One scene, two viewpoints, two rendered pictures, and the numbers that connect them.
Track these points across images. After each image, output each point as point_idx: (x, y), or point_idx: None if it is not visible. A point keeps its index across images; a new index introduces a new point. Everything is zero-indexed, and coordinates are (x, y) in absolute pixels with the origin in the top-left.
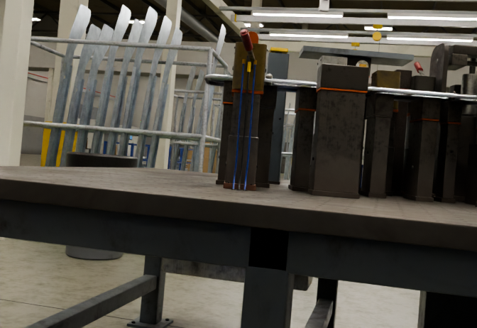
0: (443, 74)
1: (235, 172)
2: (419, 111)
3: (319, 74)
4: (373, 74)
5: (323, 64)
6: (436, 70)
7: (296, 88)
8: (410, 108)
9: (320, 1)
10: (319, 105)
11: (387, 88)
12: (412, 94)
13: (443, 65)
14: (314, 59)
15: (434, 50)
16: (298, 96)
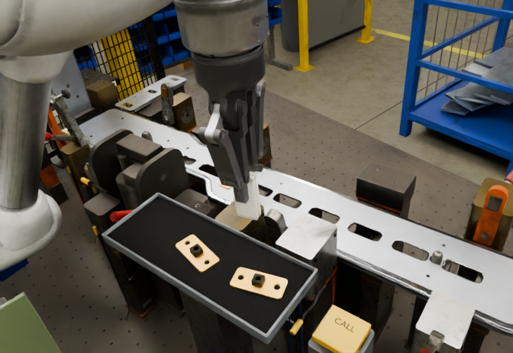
0: (188, 179)
1: None
2: (275, 199)
3: (411, 189)
4: (248, 226)
5: (415, 175)
6: (169, 186)
7: (375, 272)
8: None
9: (257, 199)
10: (408, 208)
11: (317, 188)
12: (272, 192)
13: (185, 171)
14: (236, 324)
15: (146, 170)
16: (399, 247)
